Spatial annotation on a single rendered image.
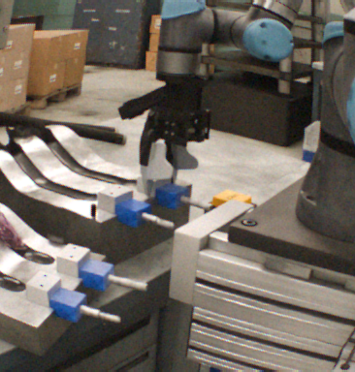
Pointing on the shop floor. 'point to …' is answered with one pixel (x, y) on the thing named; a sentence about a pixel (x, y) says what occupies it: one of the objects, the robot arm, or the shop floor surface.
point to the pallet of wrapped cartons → (13, 72)
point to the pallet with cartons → (55, 66)
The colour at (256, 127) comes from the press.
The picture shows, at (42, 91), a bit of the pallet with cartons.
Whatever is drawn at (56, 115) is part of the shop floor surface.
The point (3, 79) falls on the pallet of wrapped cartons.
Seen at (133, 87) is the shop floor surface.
